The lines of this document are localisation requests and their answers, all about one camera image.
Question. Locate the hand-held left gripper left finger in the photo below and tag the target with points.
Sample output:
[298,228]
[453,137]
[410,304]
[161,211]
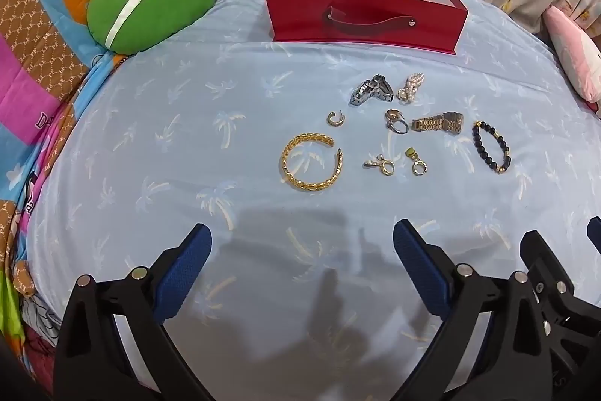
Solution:
[188,269]

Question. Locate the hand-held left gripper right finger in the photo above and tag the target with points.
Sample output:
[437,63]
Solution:
[422,269]

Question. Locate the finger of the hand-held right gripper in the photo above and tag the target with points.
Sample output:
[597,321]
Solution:
[595,229]
[549,262]

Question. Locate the gold twisted bangle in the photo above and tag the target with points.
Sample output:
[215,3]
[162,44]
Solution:
[310,184]

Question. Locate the silver wristwatch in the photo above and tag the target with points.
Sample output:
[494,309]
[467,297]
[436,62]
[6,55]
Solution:
[368,88]

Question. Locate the red cardboard box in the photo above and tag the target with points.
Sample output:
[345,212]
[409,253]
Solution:
[300,16]

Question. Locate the green stone gold earring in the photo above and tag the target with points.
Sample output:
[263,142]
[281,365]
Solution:
[412,153]

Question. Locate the gold hoop earring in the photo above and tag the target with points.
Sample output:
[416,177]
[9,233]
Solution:
[375,160]

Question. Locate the light blue palm-print sheet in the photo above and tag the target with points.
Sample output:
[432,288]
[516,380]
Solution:
[164,124]

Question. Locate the pink pillow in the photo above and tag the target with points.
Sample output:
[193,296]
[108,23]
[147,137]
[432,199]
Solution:
[577,53]

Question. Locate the pearl brooch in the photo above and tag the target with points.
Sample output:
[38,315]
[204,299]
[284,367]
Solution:
[412,84]

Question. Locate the colourful cartoon blanket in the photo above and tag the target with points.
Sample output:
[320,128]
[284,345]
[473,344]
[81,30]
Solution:
[37,53]

